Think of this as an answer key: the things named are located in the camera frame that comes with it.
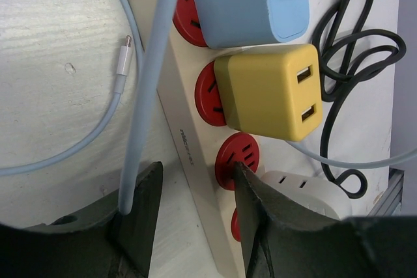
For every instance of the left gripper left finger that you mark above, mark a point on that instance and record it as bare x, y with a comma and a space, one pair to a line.
96, 241

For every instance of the cream power strip red sockets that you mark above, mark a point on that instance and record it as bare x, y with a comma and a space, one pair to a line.
198, 142

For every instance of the yellow usb charger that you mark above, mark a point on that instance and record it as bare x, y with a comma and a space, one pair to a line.
271, 91

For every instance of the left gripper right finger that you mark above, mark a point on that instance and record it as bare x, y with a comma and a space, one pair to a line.
281, 238

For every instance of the white plug adapter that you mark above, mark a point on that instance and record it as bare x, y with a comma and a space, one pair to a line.
316, 194

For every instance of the light blue usb charger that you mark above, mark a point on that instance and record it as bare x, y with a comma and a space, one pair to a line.
238, 23

